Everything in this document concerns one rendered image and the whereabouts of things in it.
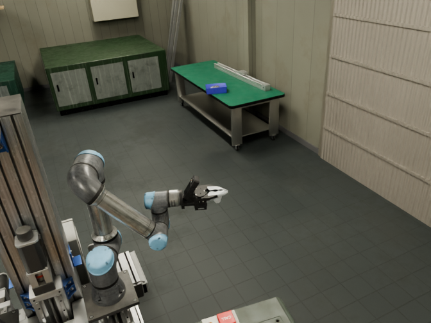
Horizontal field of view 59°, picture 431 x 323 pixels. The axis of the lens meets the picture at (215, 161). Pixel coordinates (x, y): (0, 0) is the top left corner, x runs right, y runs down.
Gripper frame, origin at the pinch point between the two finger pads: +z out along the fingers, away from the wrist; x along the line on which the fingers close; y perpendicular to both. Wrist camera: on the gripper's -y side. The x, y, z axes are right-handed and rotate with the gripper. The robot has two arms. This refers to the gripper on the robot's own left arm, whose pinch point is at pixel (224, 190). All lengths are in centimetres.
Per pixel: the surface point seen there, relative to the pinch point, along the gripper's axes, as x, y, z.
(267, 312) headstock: 43, 27, 12
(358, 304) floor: -39, 164, 105
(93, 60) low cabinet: -544, 141, -189
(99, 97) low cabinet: -531, 209, -191
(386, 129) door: -195, 106, 184
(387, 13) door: -230, -2, 176
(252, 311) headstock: 42, 27, 6
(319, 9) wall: -328, 19, 142
